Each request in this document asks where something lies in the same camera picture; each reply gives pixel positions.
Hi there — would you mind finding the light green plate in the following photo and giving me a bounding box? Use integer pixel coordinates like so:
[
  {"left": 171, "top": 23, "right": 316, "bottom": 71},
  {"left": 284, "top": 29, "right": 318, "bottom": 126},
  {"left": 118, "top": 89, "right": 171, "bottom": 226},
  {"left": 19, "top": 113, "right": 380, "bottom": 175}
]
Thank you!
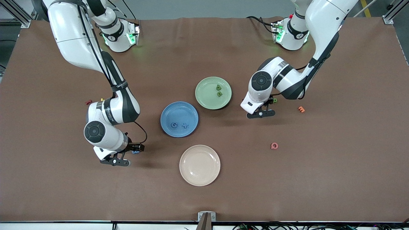
[{"left": 195, "top": 76, "right": 232, "bottom": 110}]

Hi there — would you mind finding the aluminium frame profile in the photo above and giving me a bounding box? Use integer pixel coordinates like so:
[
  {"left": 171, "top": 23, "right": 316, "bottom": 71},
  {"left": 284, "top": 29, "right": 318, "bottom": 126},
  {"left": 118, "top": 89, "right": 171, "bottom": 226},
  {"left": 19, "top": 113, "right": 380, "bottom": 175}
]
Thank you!
[
  {"left": 0, "top": 0, "right": 32, "bottom": 27},
  {"left": 382, "top": 0, "right": 409, "bottom": 25}
]

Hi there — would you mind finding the blue plate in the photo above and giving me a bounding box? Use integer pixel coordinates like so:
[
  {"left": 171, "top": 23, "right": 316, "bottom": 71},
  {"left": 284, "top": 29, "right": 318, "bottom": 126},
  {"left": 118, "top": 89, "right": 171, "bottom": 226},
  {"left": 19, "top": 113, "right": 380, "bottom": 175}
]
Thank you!
[{"left": 160, "top": 101, "right": 199, "bottom": 138}]

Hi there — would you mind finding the brown table cover sheet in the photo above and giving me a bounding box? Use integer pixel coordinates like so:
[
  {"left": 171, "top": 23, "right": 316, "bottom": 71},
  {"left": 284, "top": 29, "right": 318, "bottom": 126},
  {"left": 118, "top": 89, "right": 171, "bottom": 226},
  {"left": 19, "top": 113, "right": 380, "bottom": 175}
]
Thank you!
[{"left": 0, "top": 17, "right": 409, "bottom": 222}]

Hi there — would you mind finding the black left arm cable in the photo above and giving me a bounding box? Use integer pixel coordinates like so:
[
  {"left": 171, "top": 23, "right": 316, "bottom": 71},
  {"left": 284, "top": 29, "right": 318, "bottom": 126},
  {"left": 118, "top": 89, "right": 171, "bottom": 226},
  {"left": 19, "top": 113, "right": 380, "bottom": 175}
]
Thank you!
[{"left": 272, "top": 64, "right": 320, "bottom": 96}]

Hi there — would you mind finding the black floor cable bundle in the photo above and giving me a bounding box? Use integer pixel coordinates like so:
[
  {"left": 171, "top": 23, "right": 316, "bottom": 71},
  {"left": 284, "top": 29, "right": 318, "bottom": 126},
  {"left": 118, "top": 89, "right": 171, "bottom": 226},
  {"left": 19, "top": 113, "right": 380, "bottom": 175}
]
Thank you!
[{"left": 232, "top": 219, "right": 409, "bottom": 230}]

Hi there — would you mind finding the tan camera pole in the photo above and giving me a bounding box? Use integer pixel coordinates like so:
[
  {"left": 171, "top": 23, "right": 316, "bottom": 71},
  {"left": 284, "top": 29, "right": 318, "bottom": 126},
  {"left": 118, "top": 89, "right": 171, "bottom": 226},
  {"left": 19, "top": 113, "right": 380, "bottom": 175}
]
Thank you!
[{"left": 196, "top": 213, "right": 213, "bottom": 230}]

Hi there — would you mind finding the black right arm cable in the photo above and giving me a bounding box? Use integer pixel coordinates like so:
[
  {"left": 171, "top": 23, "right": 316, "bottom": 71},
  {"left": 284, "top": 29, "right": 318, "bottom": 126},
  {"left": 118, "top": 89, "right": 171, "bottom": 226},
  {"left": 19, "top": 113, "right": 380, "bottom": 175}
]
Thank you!
[{"left": 77, "top": 5, "right": 148, "bottom": 145}]

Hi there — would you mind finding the beige plate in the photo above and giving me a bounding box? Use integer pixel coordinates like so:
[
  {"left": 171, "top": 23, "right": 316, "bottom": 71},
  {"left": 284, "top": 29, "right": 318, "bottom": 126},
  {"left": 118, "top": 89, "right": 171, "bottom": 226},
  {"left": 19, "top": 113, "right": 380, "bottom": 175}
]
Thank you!
[{"left": 179, "top": 145, "right": 221, "bottom": 187}]

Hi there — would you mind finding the black base cable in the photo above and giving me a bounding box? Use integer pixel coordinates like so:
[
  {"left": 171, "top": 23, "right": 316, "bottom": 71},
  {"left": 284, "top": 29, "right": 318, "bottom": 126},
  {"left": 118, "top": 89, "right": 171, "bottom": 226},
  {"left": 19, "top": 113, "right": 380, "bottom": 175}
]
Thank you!
[
  {"left": 246, "top": 15, "right": 276, "bottom": 35},
  {"left": 122, "top": 0, "right": 141, "bottom": 29}
]

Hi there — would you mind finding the grey metal pole bracket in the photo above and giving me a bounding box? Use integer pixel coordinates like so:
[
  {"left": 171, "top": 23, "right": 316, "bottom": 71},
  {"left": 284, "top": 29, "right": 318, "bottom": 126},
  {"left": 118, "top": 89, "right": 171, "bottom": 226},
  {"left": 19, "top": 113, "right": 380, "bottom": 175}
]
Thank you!
[{"left": 198, "top": 211, "right": 216, "bottom": 222}]

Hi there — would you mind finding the black left base cable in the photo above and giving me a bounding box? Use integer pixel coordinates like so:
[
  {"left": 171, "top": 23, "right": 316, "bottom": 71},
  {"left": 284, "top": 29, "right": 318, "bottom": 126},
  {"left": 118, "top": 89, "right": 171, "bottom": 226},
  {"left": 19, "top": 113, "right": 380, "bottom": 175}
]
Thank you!
[{"left": 246, "top": 15, "right": 276, "bottom": 35}]

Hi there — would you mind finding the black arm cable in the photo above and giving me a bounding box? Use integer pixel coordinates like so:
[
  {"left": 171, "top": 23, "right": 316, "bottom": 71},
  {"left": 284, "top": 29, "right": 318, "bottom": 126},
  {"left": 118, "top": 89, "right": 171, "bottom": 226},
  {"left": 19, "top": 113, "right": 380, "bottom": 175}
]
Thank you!
[
  {"left": 77, "top": 5, "right": 148, "bottom": 145},
  {"left": 272, "top": 64, "right": 320, "bottom": 96}
]

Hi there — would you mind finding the black right base cable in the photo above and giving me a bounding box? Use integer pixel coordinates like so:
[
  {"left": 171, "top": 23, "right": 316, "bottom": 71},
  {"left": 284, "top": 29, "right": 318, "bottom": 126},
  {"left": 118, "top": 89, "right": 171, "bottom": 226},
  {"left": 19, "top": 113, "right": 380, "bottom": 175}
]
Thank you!
[{"left": 122, "top": 0, "right": 141, "bottom": 29}]

